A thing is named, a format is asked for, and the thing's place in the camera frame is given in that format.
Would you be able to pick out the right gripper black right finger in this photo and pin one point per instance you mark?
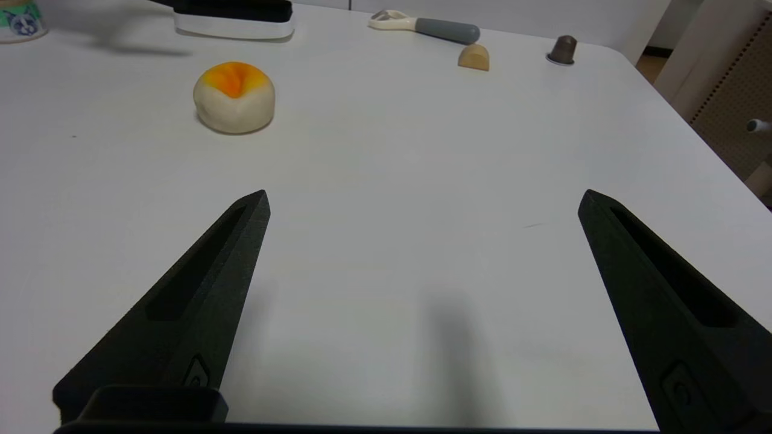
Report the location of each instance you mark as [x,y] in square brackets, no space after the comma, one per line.
[681,313]

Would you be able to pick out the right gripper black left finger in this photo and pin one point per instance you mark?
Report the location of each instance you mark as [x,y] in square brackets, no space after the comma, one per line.
[181,325]

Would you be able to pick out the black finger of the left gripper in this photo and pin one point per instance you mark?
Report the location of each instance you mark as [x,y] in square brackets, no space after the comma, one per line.
[164,5]

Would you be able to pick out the black and white board eraser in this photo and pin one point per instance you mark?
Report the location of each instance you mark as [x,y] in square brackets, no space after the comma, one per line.
[235,24]

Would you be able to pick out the orange and white bun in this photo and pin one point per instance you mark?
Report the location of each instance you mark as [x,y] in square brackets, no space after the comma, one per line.
[234,99]

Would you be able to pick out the small tin can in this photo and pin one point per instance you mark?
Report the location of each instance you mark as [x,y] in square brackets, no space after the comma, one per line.
[21,21]

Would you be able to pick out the brown perforated panel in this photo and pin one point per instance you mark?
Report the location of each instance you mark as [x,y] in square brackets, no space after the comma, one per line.
[739,102]

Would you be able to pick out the white grey bottle opener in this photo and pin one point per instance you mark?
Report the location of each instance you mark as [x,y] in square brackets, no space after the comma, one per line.
[446,29]

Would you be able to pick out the brown coffee capsule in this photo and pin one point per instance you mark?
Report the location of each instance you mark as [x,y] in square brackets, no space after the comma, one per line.
[563,50]

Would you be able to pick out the tan wooden block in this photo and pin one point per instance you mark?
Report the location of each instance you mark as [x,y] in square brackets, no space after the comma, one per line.
[474,58]

